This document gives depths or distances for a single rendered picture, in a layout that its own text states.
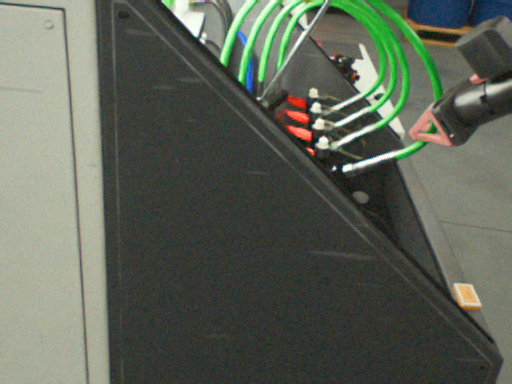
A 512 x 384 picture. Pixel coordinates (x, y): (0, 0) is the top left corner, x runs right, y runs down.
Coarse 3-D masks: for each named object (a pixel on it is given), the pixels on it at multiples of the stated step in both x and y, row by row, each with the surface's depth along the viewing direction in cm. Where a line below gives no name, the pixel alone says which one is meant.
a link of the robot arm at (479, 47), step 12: (480, 24) 80; (492, 24) 76; (504, 24) 76; (468, 36) 79; (480, 36) 76; (492, 36) 76; (504, 36) 75; (468, 48) 78; (480, 48) 77; (492, 48) 77; (504, 48) 76; (468, 60) 79; (480, 60) 78; (492, 60) 77; (504, 60) 77; (480, 72) 79; (492, 72) 78
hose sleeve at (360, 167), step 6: (378, 156) 98; (384, 156) 97; (390, 156) 96; (360, 162) 99; (366, 162) 98; (372, 162) 98; (378, 162) 97; (384, 162) 97; (390, 162) 96; (354, 168) 99; (360, 168) 99; (366, 168) 98; (372, 168) 98
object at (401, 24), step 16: (256, 0) 94; (368, 0) 87; (240, 16) 96; (400, 16) 87; (224, 48) 100; (416, 48) 88; (224, 64) 101; (432, 64) 88; (432, 80) 89; (432, 128) 92; (416, 144) 94
